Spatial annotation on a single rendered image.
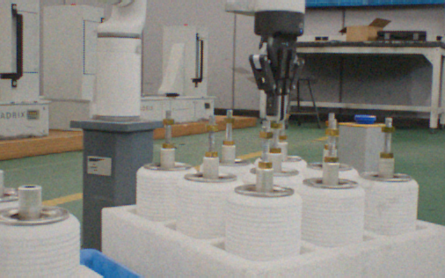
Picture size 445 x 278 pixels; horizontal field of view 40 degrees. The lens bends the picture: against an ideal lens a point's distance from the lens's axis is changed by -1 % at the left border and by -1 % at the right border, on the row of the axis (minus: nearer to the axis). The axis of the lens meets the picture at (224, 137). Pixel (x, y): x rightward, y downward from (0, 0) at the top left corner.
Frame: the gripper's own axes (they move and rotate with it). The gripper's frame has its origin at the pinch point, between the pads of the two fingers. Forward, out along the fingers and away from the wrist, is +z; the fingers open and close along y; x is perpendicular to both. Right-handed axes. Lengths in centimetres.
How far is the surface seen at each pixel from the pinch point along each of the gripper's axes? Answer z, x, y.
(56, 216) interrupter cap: 9.7, -0.1, -41.8
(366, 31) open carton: -52, 165, 442
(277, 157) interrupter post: 7.5, -0.9, -0.7
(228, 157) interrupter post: 8.9, 10.5, 2.9
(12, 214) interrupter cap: 9.8, 4.3, -43.6
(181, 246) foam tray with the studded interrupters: 17.6, 1.7, -20.0
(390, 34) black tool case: -48, 140, 436
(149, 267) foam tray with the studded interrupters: 22.5, 9.5, -17.4
